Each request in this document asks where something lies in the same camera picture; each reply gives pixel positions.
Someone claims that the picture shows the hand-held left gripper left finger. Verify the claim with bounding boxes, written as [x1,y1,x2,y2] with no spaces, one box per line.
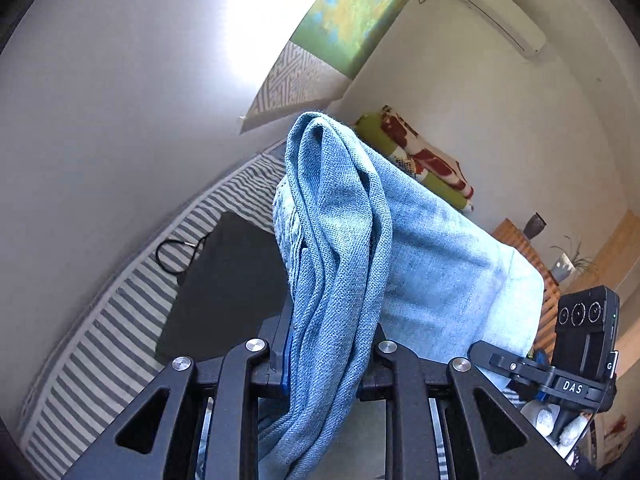
[62,304,296,480]

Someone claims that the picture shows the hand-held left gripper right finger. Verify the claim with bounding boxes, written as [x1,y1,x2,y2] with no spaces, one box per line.
[357,322,581,480]

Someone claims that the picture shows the light blue denim jeans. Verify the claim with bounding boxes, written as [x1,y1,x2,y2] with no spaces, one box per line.
[257,110,546,480]

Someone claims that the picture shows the person's right hand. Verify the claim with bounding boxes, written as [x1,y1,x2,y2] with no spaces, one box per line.
[520,400,588,449]

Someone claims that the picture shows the potted plant white pot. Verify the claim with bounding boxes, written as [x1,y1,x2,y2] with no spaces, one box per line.
[550,235,598,283]

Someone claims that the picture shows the wooden door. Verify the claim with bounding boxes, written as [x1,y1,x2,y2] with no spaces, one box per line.
[575,210,636,311]

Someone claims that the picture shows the black folded cloth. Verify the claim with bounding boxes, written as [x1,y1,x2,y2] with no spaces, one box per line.
[156,211,293,361]

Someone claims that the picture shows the blue white striped quilt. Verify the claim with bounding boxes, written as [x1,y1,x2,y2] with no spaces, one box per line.
[17,152,288,466]

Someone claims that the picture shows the red floral folded blanket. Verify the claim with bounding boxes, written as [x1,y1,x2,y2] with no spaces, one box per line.
[380,105,475,201]

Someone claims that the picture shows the green folded blanket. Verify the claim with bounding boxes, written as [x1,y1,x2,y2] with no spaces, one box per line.
[354,112,473,211]

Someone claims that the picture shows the white air conditioner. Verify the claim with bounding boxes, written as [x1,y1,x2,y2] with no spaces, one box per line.
[427,0,547,56]

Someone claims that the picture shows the wooden slatted rail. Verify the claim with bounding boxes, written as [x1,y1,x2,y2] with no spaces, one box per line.
[492,217,563,361]

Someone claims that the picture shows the black cord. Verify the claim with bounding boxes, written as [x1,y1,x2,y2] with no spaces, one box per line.
[156,237,210,276]

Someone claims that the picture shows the landscape wall poster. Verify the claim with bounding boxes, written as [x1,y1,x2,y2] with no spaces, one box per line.
[240,0,441,133]

